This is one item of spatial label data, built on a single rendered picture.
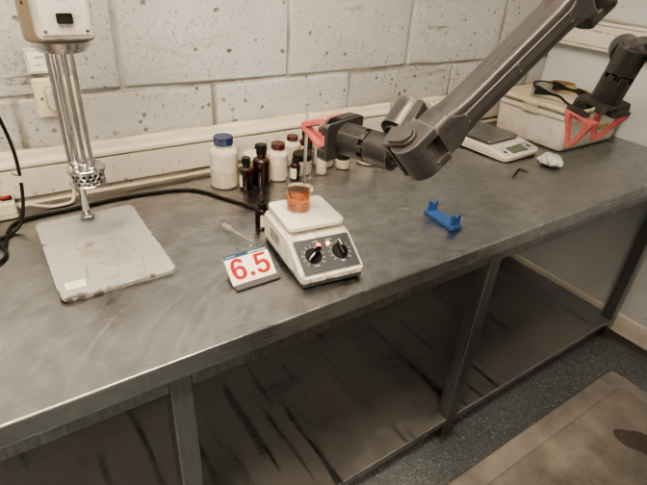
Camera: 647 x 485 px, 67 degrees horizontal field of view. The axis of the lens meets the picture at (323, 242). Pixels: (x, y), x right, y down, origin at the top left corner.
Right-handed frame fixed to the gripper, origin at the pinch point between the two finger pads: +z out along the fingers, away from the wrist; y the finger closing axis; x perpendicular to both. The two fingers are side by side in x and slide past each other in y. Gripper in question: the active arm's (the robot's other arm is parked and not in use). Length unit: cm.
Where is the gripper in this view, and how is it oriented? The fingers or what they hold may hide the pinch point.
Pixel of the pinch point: (306, 125)
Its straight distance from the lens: 94.1
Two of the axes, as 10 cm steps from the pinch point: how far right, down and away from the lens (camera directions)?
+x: -0.6, 8.6, 5.1
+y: -6.4, 3.6, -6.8
